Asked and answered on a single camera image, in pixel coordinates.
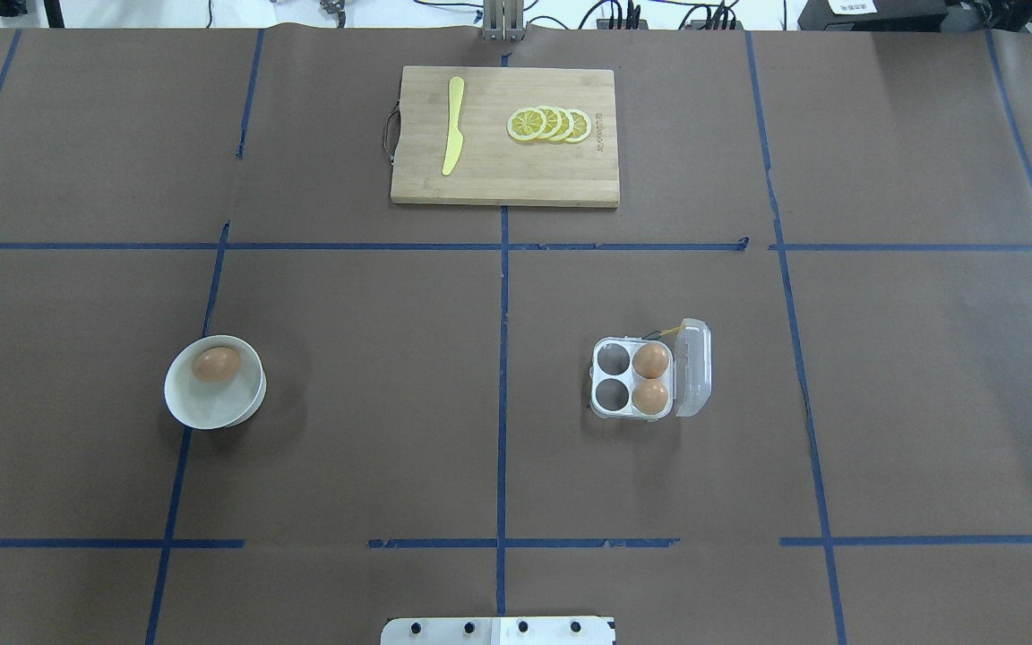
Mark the brown egg in box rear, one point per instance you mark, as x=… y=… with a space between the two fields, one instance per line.
x=651 y=360

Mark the aluminium frame post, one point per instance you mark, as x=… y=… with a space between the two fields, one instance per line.
x=503 y=20

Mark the white ceramic bowl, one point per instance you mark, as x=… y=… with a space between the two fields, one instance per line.
x=209 y=406

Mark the yellow plastic knife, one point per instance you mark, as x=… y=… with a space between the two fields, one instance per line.
x=454 y=135

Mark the clear plastic egg box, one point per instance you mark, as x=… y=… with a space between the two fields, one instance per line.
x=689 y=377

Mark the wooden cutting board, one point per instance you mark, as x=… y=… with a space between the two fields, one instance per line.
x=495 y=171

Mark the brown egg in box front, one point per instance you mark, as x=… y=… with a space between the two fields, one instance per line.
x=650 y=397

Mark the brown egg in box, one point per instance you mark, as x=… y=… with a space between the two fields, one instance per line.
x=651 y=360
x=650 y=397

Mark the brown egg from bowl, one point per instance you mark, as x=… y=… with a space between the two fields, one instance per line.
x=216 y=365

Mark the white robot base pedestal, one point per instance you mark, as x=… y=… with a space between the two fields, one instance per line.
x=551 y=629

